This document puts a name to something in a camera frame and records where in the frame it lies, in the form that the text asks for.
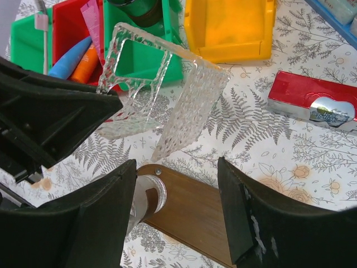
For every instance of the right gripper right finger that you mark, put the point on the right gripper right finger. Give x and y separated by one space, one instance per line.
268 229

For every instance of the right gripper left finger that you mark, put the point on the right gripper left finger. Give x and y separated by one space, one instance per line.
85 228

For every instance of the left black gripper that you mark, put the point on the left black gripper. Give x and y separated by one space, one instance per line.
44 119

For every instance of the clear glass cup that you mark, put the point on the clear glass cup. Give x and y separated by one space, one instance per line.
150 196

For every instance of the clear textured acrylic holder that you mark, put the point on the clear textured acrylic holder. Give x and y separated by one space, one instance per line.
200 92

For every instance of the blue toothpaste tube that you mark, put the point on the blue toothpaste tube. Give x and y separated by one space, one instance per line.
65 66

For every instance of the orange toothpaste tube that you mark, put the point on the orange toothpaste tube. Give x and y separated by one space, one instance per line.
86 66

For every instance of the brown oval wooden tray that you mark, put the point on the brown oval wooden tray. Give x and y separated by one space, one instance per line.
192 214

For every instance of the grey toothbrush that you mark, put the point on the grey toothbrush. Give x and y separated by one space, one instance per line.
42 23

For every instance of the pink toothpaste tube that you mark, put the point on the pink toothpaste tube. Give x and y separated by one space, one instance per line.
90 13

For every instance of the red silver toothpaste box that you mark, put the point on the red silver toothpaste box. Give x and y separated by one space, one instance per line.
327 104

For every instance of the green bin with toothbrushes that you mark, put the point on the green bin with toothbrushes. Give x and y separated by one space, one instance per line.
27 45

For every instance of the floral patterned table mat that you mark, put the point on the floral patterned table mat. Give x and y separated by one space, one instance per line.
306 162

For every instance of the red plastic bin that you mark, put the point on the red plastic bin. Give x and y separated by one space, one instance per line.
68 28

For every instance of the green cup in bin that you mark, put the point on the green cup in bin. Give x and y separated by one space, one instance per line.
144 13

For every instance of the green bin with cups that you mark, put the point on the green bin with cups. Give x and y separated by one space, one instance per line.
141 61

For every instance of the yellow plastic bin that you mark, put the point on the yellow plastic bin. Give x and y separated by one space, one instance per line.
230 31

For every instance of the blue yellow pink shelf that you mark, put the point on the blue yellow pink shelf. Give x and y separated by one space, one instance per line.
343 30

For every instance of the teal sponge pack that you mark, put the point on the teal sponge pack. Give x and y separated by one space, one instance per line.
344 11
353 27

